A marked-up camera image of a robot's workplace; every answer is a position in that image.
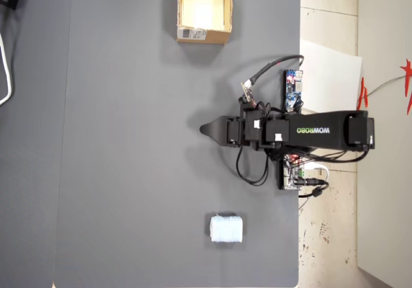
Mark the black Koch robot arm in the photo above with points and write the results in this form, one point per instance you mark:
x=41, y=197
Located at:
x=322, y=130

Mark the large grey table mat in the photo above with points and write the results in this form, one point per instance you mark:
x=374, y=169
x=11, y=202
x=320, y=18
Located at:
x=128, y=140

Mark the blue circuit board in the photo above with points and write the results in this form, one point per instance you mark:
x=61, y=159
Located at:
x=292, y=91

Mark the black wrist camera circuit board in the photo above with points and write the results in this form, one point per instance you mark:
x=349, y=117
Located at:
x=248, y=95

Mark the open cardboard box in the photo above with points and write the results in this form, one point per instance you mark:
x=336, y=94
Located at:
x=219, y=36

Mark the white paper sheet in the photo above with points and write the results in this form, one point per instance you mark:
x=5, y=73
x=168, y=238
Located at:
x=328, y=75

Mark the narrow grey table mat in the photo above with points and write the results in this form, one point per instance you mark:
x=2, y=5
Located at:
x=32, y=172

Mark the white curved frame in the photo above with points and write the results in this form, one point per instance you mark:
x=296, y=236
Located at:
x=7, y=75

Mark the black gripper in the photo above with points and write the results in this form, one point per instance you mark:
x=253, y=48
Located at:
x=249, y=130

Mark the white motor controller board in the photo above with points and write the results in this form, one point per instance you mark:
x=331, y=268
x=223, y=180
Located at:
x=289, y=178

